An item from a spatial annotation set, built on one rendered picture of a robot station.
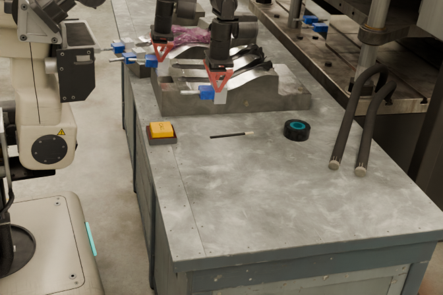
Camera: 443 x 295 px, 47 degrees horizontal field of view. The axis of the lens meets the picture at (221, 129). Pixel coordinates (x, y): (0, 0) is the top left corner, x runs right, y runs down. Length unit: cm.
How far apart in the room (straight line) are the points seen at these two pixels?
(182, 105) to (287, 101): 35
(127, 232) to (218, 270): 124
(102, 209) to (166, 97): 105
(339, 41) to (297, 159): 98
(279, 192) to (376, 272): 32
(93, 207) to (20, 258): 69
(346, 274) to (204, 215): 39
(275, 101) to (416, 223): 62
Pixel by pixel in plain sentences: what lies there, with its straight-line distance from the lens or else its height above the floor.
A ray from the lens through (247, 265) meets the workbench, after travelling 121.
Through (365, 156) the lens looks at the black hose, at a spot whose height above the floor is 84.
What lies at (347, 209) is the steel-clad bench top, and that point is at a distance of 133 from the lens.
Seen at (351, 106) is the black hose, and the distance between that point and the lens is 164.
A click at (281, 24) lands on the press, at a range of 265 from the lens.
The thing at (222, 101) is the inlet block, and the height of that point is 91.
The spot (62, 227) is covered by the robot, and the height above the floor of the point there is 28.
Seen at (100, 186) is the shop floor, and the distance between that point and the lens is 268.
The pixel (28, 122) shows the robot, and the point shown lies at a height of 82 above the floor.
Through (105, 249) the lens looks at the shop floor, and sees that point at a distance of 233.
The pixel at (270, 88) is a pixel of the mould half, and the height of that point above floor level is 89.
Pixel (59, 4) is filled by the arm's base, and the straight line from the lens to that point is 130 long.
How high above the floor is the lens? 158
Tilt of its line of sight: 29 degrees down
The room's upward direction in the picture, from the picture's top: 5 degrees clockwise
